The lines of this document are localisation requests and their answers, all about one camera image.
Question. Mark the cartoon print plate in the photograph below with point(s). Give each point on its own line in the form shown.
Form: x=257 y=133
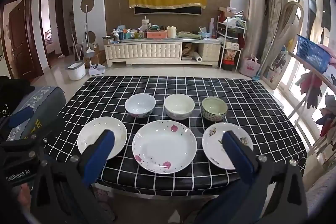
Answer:
x=212 y=143

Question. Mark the dark wooden door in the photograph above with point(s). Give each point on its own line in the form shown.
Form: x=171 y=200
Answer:
x=24 y=64

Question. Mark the black white grid tablecloth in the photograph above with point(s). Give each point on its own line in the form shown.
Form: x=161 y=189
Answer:
x=250 y=106

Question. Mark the white mop bucket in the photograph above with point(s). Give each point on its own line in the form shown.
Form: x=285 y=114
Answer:
x=76 y=71

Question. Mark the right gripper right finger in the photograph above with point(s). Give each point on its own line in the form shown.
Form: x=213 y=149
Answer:
x=241 y=156

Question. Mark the paper roll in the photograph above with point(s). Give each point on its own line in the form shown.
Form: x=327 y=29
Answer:
x=196 y=57

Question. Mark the white metal shelf rack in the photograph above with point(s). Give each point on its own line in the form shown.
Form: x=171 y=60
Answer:
x=231 y=32

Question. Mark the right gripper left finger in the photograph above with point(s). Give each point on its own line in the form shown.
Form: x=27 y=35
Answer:
x=94 y=157

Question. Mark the white bowl red mark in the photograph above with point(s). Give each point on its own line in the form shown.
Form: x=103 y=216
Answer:
x=140 y=105

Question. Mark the cream cylindrical container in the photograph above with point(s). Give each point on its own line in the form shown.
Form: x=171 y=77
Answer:
x=171 y=32

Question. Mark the pink shopping bag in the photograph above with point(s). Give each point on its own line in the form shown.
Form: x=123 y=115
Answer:
x=249 y=66

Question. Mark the silver standing air conditioner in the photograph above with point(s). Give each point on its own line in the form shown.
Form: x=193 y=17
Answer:
x=254 y=12

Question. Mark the large pink petal plate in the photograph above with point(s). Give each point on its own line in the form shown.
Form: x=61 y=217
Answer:
x=164 y=146

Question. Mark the white tufted TV cabinet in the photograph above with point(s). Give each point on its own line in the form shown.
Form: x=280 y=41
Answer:
x=162 y=51

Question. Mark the white floor mop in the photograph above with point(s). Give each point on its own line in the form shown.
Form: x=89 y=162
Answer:
x=85 y=45

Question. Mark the plain white plate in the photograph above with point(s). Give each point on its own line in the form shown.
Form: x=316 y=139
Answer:
x=93 y=129

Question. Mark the green patterned bowl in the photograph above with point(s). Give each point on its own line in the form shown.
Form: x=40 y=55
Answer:
x=213 y=109

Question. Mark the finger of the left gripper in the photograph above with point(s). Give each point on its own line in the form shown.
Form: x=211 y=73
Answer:
x=21 y=116

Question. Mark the blue plastic basket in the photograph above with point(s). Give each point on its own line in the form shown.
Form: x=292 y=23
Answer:
x=313 y=54

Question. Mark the pink storage box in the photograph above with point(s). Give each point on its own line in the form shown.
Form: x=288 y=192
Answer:
x=156 y=34

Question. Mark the cream white bowl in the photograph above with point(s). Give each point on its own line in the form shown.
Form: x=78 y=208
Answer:
x=179 y=106

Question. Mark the person's left hand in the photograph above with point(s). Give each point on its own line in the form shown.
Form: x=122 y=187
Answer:
x=24 y=197

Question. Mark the grey sofa with cover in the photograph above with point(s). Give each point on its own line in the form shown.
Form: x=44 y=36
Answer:
x=46 y=102

